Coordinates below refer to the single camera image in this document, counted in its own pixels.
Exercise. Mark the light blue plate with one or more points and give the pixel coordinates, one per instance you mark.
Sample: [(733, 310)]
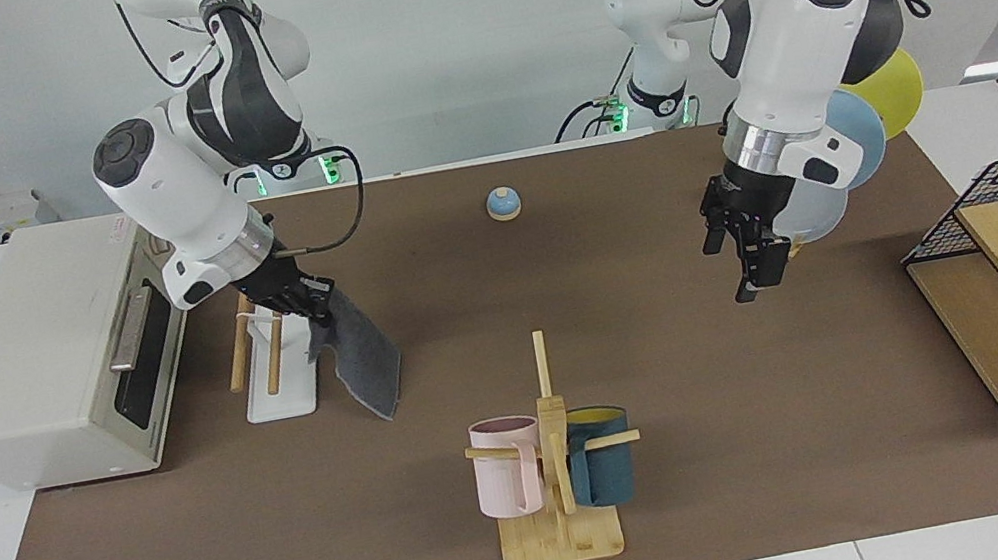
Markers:
[(871, 142)]

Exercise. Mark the wooden mug tree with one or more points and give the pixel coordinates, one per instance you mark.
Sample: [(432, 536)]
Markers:
[(563, 538)]

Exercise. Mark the grey plate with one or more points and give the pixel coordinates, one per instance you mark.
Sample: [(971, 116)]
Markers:
[(818, 216)]

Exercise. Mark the brown table mat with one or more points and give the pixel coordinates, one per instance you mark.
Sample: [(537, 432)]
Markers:
[(394, 500)]

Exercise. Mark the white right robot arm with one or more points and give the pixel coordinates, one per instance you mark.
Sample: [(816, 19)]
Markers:
[(169, 183)]

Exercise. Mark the cream toaster oven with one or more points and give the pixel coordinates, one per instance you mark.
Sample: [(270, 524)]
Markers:
[(19, 381)]

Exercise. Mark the yellow plate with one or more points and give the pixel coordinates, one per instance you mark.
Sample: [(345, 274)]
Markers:
[(899, 96)]

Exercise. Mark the purple and grey towel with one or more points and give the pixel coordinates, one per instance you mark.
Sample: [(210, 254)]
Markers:
[(366, 363)]

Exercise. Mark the white wooden towel rack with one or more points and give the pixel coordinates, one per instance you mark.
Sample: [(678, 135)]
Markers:
[(281, 403)]

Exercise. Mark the dark green mug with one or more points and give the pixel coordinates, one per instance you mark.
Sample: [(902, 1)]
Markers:
[(608, 475)]

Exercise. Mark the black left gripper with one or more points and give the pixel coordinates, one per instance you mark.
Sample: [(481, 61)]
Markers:
[(752, 217)]

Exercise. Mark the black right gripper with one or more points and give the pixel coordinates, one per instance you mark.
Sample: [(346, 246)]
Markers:
[(282, 286)]

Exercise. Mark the wooden plate rack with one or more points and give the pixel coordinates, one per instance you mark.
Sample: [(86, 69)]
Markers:
[(796, 248)]

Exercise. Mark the small blue call bell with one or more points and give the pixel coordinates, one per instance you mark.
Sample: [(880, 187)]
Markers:
[(504, 205)]

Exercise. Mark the pink mug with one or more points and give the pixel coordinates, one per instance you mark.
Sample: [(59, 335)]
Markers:
[(502, 482)]

